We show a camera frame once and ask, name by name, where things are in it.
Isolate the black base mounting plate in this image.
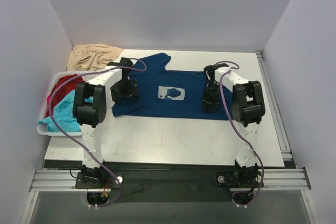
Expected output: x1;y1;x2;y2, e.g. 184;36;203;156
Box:
70;165;264;207

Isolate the turquoise t-shirt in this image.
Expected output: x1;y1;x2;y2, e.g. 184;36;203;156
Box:
38;90;80;133

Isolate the white plastic laundry basket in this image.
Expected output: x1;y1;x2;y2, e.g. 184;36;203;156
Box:
37;71;90;136

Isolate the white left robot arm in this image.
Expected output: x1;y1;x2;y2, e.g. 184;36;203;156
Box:
73;67;138;188

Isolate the aluminium frame rail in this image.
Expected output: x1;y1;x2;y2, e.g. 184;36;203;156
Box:
29;169;311;193

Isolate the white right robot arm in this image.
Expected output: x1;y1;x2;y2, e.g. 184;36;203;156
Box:
202;63;266;168

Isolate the navy blue mickey t-shirt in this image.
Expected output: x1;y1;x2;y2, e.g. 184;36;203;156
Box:
112;53;228;121

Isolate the right side aluminium rail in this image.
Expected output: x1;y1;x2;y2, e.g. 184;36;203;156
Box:
256;50;297;169

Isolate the red t-shirt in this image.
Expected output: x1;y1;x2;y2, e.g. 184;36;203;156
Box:
45;74;84;117

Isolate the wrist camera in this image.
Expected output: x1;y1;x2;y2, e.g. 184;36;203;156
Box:
107;57;133;79
203;62;229;81

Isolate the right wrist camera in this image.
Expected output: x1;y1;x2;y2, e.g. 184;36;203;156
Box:
203;62;229;81

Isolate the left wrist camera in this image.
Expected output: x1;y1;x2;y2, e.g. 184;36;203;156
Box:
107;57;133;79

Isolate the beige t-shirt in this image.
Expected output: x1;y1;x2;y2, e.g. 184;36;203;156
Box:
66;44;124;71

